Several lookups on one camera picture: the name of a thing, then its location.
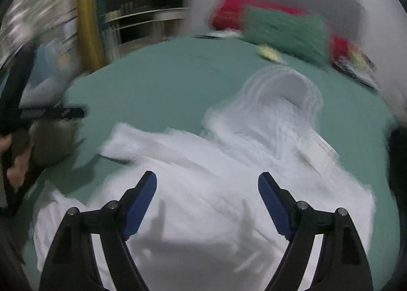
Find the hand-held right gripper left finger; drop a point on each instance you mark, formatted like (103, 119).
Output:
(140, 205)

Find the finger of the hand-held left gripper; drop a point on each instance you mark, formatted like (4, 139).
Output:
(70, 112)

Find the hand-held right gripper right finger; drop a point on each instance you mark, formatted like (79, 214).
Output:
(273, 202)

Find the large white garment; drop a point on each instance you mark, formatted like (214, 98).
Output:
(206, 167)

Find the person's left hand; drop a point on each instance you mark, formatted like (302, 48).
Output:
(20, 168)

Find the light blue cloth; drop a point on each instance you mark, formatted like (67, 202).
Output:
(47, 78)

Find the olive cloth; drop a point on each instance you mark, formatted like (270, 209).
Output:
(54, 141)

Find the window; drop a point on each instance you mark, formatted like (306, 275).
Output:
(41, 8)

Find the bed with green sheet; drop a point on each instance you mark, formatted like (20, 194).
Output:
(159, 87)

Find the teal and yellow curtain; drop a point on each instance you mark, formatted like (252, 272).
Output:
(86, 8)

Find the white shelf unit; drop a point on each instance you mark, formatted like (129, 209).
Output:
(143, 24)

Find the black cloth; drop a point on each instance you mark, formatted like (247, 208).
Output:
(397, 164)

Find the small yellow cloth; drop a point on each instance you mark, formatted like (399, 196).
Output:
(270, 53)

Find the colourful magazine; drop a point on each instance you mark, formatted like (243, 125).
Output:
(359, 62)

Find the red pillow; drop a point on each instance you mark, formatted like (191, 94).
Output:
(235, 10)
(338, 48)

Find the green pillow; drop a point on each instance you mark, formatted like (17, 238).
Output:
(286, 33)

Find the small white cloth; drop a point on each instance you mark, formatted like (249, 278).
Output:
(225, 34)

